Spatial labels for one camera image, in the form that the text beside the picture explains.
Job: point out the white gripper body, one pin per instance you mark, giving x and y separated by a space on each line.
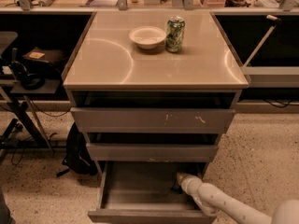
189 183

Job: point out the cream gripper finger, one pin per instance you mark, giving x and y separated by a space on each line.
180 177

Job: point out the dark rxbar blueberry bar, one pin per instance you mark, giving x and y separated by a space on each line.
176 187

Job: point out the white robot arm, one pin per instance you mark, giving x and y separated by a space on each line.
210 199

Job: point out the grey open bottom drawer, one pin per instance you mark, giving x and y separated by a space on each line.
140 193

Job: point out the grey middle drawer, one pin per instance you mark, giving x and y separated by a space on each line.
150 152

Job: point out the grey drawer cabinet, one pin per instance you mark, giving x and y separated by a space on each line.
111 71

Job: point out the grey top drawer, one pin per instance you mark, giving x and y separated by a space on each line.
152 120

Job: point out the black backpack on floor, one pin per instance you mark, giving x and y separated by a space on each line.
77 158

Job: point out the white bowl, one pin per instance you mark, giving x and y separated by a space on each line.
147 37

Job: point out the green soda can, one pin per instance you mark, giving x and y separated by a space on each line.
174 34

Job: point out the black headphones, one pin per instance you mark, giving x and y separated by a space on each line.
29 81

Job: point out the dark box with label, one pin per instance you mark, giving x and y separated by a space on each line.
45 55

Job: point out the grey side stand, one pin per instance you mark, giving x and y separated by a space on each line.
11 87

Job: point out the grey lever with handle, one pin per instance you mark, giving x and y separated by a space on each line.
275 21

